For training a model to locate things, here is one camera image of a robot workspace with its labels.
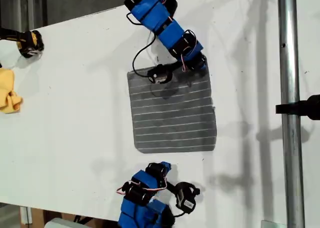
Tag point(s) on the grey striped towel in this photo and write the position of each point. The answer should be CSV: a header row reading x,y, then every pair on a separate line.
x,y
172,118

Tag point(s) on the black yellow power tool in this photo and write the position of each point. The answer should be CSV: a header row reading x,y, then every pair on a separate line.
x,y
27,42

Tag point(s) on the black camera stalk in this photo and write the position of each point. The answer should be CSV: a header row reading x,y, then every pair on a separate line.
x,y
172,188
176,66

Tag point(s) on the yellow cloth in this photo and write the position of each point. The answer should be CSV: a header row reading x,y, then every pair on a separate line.
x,y
7,93

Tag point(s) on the black camera box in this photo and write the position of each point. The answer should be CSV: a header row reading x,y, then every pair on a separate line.
x,y
186,198
160,74

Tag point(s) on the black clamp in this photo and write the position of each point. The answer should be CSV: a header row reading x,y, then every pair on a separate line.
x,y
300,108

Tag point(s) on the steel post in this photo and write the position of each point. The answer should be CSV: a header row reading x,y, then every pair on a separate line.
x,y
290,63

